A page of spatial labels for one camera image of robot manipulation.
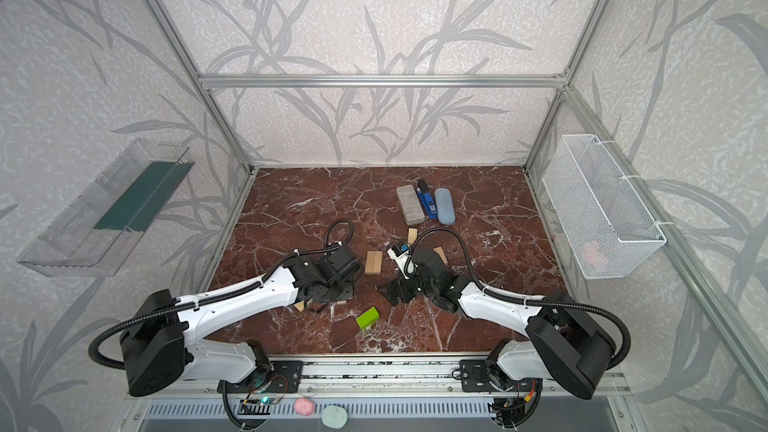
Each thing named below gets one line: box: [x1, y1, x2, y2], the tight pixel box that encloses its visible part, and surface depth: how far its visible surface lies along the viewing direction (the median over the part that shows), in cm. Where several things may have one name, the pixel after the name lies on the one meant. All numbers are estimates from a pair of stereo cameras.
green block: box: [356, 306, 380, 330], surface depth 84 cm
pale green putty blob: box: [321, 405, 348, 429], surface depth 68 cm
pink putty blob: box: [294, 398, 315, 417], surface depth 70 cm
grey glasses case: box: [396, 184, 425, 226], surface depth 107 cm
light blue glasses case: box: [434, 187, 456, 226], surface depth 107 cm
